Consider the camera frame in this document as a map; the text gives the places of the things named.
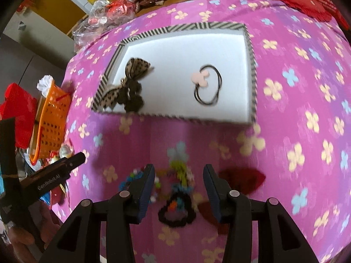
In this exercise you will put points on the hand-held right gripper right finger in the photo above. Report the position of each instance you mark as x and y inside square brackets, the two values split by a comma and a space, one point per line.
[212, 191]

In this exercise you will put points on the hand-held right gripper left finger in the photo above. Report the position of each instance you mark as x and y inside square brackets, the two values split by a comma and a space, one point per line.
[146, 189]

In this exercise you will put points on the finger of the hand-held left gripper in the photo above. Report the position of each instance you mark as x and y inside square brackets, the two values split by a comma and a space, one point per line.
[74, 160]

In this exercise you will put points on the red bow hair clip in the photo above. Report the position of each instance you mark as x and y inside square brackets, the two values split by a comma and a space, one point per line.
[242, 179]

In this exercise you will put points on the black scrunchie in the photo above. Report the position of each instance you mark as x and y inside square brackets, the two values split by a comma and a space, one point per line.
[175, 222]

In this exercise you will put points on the striped cardboard box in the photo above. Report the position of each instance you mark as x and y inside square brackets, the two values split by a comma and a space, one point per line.
[178, 60]

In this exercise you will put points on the person's left hand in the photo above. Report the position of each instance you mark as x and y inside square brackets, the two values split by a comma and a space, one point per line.
[22, 242]

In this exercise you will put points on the egg snack packet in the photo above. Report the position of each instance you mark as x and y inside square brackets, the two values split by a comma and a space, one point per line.
[54, 157]
[65, 150]

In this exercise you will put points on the red plastic bowl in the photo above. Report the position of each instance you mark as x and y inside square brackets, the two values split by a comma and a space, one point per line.
[59, 196]

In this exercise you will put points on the orange plastic basket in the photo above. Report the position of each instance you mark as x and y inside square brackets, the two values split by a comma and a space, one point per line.
[50, 120]

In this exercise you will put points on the red paper bag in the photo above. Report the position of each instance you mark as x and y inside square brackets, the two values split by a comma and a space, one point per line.
[19, 112]

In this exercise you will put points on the white tissue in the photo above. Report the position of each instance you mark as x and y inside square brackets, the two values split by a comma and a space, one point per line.
[46, 82]

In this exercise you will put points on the leopard bow brown scrunchie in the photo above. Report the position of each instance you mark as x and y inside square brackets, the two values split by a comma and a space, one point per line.
[131, 87]

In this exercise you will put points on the pink floral blanket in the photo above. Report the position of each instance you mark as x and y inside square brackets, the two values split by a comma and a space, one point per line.
[288, 115]

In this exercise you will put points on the clear plastic bag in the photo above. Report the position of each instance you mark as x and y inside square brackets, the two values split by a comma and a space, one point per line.
[93, 22]

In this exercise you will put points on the yellow cabinet door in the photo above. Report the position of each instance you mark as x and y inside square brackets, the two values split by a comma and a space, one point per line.
[57, 8]

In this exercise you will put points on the red printed shopping bag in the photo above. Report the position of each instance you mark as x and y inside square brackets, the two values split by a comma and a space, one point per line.
[333, 8]

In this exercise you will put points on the wooden bed frame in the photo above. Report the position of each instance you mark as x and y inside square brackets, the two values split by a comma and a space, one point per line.
[170, 1]

